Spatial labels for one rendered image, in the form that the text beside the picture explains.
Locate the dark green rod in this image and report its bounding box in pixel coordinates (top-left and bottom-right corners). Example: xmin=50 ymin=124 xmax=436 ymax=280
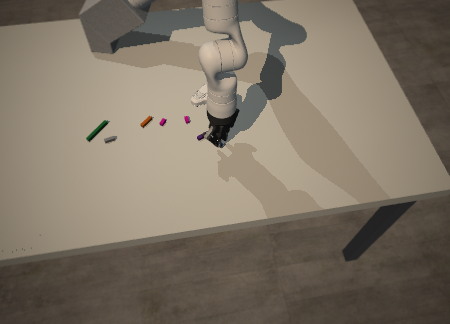
xmin=86 ymin=120 xmax=108 ymax=142

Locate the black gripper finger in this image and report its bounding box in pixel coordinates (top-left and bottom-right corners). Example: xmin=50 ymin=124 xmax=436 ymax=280
xmin=221 ymin=108 xmax=240 ymax=141
xmin=202 ymin=125 xmax=225 ymax=148

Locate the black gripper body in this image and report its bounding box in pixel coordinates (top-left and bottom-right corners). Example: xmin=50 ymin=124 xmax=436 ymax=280
xmin=207 ymin=111 xmax=236 ymax=133

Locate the grey rod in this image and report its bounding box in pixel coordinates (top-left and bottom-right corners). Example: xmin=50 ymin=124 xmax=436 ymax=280
xmin=104 ymin=136 xmax=115 ymax=144

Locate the orange rectangular bar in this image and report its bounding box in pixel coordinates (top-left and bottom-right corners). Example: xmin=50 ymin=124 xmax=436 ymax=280
xmin=140 ymin=116 xmax=152 ymax=128

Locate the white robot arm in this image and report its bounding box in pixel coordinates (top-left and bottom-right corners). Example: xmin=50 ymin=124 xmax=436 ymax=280
xmin=191 ymin=0 xmax=248 ymax=118

